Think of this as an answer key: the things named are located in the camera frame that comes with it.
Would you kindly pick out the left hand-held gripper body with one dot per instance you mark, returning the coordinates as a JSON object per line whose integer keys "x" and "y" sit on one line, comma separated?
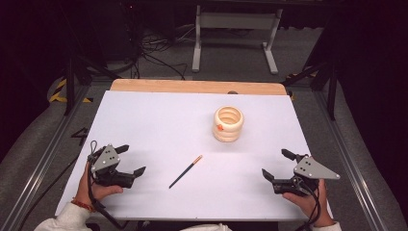
{"x": 106, "y": 160}

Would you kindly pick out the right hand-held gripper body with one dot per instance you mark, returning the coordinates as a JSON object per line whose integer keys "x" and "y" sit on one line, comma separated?
{"x": 309, "y": 170}

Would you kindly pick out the dark pencil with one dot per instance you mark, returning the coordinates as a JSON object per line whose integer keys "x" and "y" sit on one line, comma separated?
{"x": 186, "y": 171}

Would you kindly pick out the cream ribbed pen holder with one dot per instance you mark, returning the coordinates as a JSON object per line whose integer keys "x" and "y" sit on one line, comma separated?
{"x": 228, "y": 128}

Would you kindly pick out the person's left hand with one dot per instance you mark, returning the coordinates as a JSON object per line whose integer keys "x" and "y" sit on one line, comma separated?
{"x": 96, "y": 191}

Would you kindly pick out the person's right hand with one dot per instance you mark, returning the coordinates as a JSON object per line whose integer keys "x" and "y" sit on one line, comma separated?
{"x": 306, "y": 202}

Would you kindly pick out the white board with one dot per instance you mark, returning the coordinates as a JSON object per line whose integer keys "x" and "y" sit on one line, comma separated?
{"x": 166, "y": 128}

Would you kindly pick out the person's white clothing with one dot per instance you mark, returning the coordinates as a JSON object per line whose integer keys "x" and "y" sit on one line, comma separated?
{"x": 205, "y": 227}

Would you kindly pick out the yellow black floor tape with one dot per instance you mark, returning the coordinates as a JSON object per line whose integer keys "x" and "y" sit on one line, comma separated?
{"x": 57, "y": 93}

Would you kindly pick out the white metal stand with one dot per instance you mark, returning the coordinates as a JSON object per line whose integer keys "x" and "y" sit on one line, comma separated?
{"x": 237, "y": 20}

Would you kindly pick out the aluminium rail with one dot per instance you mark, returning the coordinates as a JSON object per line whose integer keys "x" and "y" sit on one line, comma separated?
{"x": 41, "y": 160}
{"x": 349, "y": 160}

